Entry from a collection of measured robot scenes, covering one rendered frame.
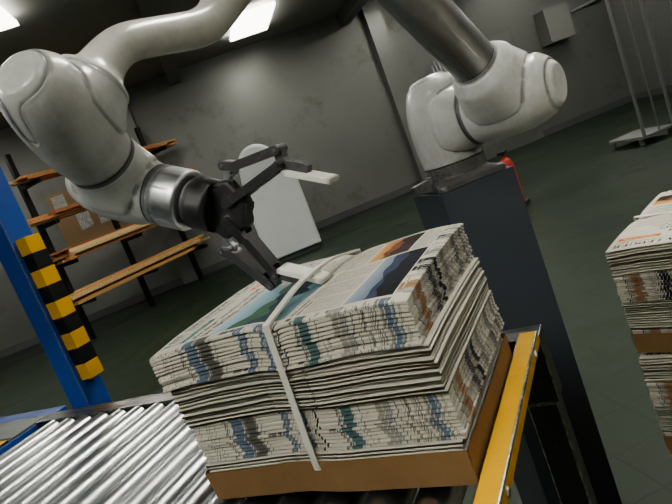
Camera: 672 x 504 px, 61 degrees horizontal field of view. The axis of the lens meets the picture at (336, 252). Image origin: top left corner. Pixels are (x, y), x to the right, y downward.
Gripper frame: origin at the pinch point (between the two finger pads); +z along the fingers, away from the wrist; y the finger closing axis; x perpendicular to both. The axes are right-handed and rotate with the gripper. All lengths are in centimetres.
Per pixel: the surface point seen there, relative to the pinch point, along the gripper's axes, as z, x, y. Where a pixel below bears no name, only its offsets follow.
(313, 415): 6.0, 13.1, 18.4
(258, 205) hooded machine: -357, -596, 210
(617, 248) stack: 39, -51, 11
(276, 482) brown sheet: 2.0, 13.9, 29.7
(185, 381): -11.6, 14.1, 19.0
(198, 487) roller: -13.0, 9.9, 40.6
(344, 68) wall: -378, -916, 41
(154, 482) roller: -24, 7, 47
